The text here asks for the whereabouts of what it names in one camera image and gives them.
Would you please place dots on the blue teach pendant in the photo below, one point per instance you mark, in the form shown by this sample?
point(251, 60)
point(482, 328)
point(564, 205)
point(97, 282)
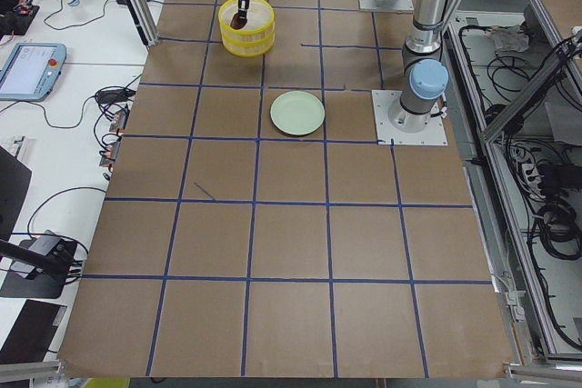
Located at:
point(31, 70)

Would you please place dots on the green plate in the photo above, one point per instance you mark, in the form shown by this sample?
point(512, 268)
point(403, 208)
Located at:
point(297, 113)

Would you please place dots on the brown bun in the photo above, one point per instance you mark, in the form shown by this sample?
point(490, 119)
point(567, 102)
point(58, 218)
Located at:
point(238, 21)

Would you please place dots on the yellow steamer layer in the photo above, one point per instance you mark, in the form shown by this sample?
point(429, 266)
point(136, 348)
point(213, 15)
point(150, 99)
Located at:
point(260, 21)
point(248, 48)

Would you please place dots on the black camera stand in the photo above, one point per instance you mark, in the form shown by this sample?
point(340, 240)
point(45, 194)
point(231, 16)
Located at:
point(31, 276)

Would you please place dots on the black power adapter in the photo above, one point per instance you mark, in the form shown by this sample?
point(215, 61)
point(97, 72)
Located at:
point(112, 96)

